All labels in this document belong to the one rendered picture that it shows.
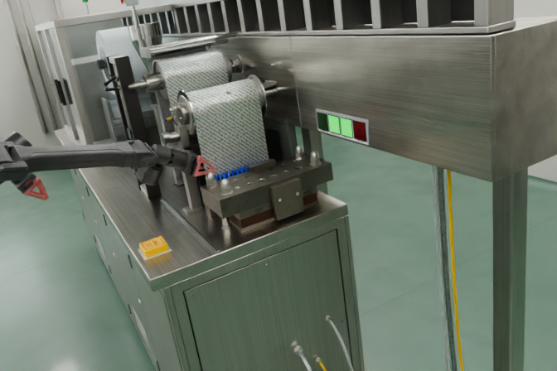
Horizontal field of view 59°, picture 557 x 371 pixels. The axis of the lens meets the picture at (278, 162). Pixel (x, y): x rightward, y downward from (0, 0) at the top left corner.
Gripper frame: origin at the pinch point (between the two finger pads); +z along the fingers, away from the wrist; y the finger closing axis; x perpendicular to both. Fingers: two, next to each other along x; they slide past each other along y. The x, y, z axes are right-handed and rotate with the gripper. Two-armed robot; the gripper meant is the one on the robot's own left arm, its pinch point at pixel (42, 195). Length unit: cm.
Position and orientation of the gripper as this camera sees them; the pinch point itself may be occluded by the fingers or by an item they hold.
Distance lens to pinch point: 183.6
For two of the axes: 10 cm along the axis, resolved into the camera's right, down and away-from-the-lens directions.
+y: -6.3, -1.6, 7.6
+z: 5.0, 6.7, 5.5
